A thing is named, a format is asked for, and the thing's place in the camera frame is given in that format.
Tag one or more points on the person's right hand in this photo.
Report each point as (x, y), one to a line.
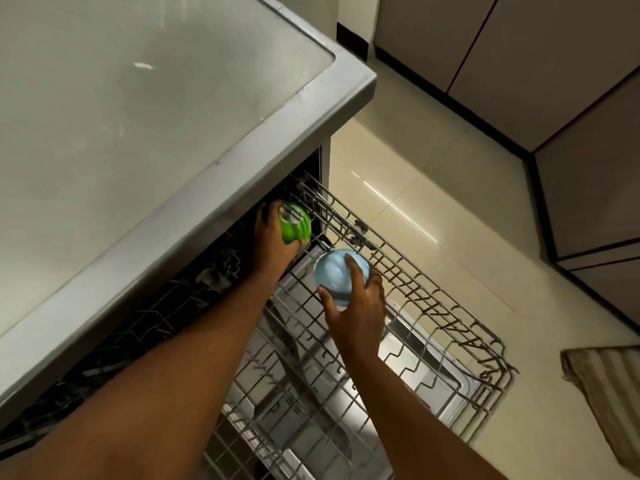
(356, 322)

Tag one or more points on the person's left hand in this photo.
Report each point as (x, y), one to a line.
(270, 247)

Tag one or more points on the person's right thumb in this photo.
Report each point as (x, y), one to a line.
(331, 300)

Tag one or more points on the person's left thumb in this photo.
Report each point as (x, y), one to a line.
(272, 214)

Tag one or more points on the person's right middle finger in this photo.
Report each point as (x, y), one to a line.
(376, 287)

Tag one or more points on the light blue bowl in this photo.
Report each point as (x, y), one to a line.
(334, 277)

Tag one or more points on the green cup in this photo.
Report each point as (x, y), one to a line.
(296, 222)

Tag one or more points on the person's right forearm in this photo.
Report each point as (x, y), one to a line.
(415, 419)

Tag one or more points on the person's left forearm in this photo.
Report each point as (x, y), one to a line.
(150, 384)

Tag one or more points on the stainless steel dishwasher door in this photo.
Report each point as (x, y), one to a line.
(415, 364)

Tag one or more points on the grey dishwasher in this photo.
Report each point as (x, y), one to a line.
(165, 159)

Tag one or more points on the beige striped floor mat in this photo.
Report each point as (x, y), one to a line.
(607, 394)

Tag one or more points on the beige kitchen cabinets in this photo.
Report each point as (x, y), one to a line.
(550, 94)

